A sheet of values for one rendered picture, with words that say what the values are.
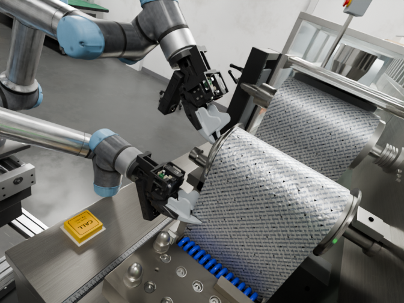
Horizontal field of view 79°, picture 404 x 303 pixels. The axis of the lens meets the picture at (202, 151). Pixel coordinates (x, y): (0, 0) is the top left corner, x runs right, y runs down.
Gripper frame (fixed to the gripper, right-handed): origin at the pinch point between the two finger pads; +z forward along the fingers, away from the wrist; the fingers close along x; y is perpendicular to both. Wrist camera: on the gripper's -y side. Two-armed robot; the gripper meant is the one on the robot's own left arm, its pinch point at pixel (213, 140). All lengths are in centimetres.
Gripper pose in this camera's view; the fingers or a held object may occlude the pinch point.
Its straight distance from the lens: 57.5
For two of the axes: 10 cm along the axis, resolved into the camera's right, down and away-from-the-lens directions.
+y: 7.4, -2.9, -6.1
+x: 5.3, -3.1, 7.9
